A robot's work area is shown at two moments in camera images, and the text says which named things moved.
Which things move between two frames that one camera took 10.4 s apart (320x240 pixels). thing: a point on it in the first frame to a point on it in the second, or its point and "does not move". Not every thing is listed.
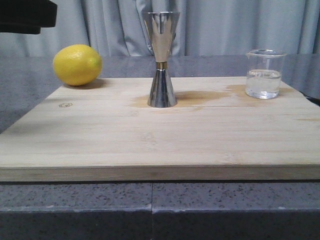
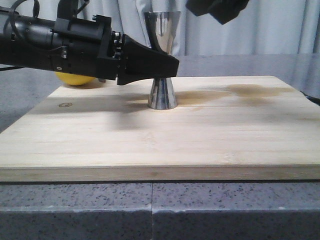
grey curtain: (205, 27) does not move
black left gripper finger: (27, 16) to (140, 62)
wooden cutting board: (106, 131) does not move
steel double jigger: (161, 26) does not move
